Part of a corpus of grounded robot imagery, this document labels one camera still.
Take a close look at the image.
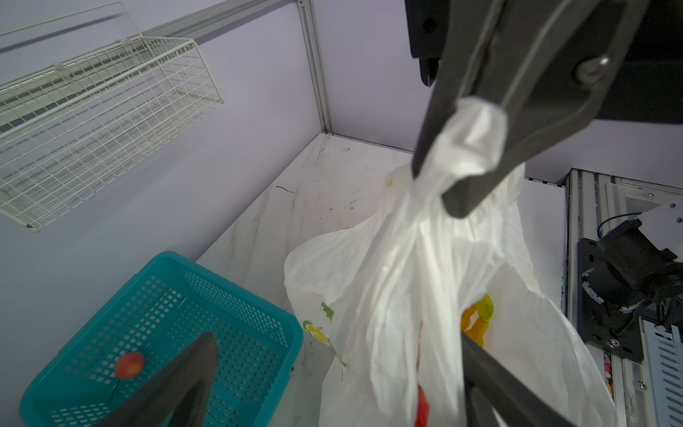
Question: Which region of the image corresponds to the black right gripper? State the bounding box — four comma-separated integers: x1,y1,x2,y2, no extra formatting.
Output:
405,0,682,218

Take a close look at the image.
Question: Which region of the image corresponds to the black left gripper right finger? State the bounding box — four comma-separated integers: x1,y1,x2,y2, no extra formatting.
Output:
461,334,571,426

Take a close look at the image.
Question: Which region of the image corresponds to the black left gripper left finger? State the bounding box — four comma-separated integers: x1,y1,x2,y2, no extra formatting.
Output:
98,332,219,426

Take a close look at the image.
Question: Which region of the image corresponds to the yellow fake banana bunch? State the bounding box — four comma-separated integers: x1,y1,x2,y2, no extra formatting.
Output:
461,295,496,347

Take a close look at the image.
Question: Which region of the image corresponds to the white lemon print plastic bag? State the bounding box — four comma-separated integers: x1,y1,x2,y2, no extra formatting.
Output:
284,97,617,426

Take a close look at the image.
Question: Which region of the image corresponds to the red fake strawberry large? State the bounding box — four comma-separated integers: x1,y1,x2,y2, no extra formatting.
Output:
414,386,430,427

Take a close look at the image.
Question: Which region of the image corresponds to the small red cherry fruit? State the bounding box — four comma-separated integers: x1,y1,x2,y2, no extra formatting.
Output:
115,352,146,380

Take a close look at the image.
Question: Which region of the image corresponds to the teal plastic fruit basket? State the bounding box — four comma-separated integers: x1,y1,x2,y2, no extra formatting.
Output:
20,251,303,426

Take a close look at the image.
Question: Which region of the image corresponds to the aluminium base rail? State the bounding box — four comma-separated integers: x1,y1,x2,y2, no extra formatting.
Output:
564,169,682,426

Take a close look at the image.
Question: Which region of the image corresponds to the aluminium frame corner post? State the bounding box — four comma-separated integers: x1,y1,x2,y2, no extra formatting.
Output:
295,0,333,133

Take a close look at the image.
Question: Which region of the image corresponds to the white wire wall basket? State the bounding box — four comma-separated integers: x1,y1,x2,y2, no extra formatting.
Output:
1,2,223,231

